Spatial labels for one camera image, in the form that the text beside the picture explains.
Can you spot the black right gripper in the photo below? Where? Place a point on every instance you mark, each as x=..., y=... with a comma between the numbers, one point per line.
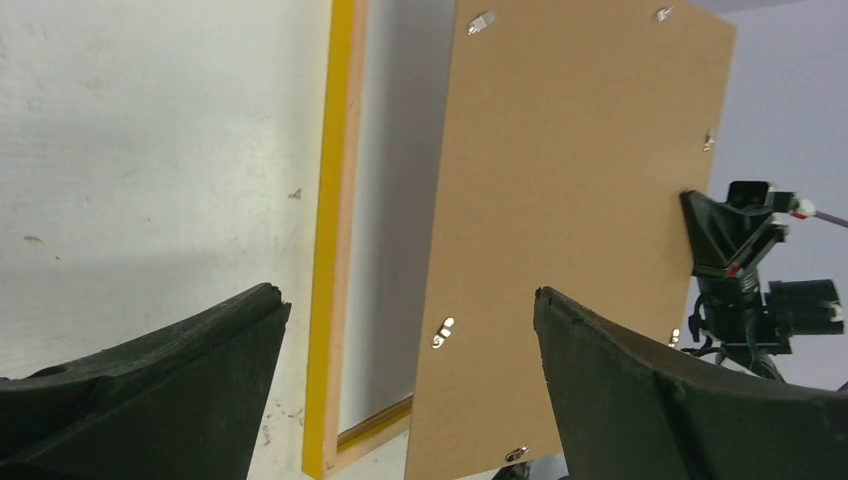
x=728, y=240

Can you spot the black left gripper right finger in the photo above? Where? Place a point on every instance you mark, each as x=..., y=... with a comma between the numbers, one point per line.
x=629, y=407

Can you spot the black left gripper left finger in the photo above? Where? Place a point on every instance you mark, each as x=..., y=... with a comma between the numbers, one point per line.
x=183, y=402

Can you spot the yellow wooden picture frame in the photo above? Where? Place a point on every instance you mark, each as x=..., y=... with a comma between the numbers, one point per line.
x=326, y=449

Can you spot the brown cardboard backing board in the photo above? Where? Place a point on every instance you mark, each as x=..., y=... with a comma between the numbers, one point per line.
x=571, y=128

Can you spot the sky and building photo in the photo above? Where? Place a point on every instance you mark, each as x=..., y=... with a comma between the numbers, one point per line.
x=408, y=46

